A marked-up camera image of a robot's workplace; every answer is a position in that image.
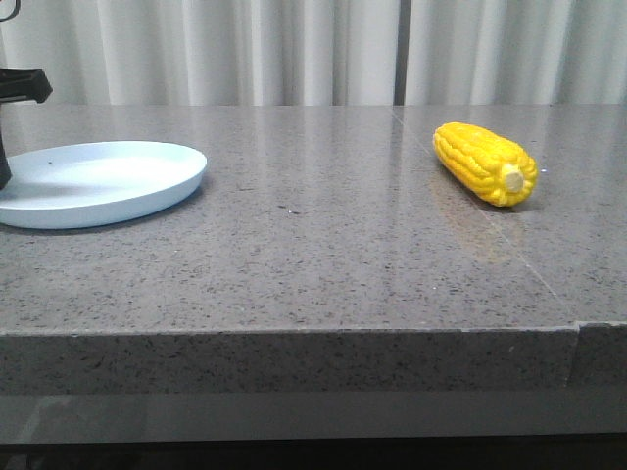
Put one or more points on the light blue round plate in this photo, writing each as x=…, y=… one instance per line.
x=94, y=184

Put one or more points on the white pleated curtain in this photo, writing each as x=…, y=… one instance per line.
x=317, y=53

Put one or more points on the yellow corn cob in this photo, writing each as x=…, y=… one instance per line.
x=497, y=170

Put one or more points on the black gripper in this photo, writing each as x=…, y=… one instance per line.
x=19, y=85

